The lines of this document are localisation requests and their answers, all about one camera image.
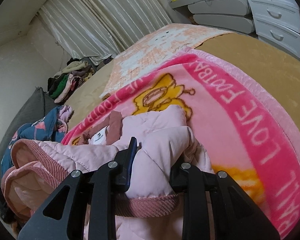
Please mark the white striped curtain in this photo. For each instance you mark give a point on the white striped curtain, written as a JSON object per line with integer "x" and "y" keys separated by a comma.
{"x": 101, "y": 28}

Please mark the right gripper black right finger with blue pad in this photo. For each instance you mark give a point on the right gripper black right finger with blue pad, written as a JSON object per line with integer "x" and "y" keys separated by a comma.
{"x": 216, "y": 207}

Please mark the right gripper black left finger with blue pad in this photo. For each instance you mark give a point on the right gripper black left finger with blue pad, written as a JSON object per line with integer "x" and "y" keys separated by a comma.
{"x": 84, "y": 196}

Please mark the white drawer chest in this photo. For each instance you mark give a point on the white drawer chest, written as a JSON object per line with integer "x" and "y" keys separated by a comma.
{"x": 277, "y": 22}

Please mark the tan bed sheet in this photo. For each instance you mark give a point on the tan bed sheet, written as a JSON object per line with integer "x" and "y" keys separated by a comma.
{"x": 276, "y": 71}

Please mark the peach white checkered blanket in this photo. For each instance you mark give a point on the peach white checkered blanket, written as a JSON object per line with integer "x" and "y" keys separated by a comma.
{"x": 153, "y": 49}

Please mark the pile of mixed clothes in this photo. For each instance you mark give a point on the pile of mixed clothes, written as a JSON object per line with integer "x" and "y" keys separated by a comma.
{"x": 63, "y": 84}

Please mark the grey curved shelf unit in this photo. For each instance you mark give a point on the grey curved shelf unit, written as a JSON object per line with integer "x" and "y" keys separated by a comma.
{"x": 234, "y": 15}

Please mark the pink quilted jacket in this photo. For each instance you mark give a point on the pink quilted jacket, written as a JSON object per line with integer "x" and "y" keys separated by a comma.
{"x": 149, "y": 209}

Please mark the pink football print blanket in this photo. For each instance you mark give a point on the pink football print blanket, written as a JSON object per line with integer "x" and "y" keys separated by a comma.
{"x": 245, "y": 130}

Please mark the blue floral quilted jacket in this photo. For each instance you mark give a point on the blue floral quilted jacket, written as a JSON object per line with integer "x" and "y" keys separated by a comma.
{"x": 51, "y": 127}

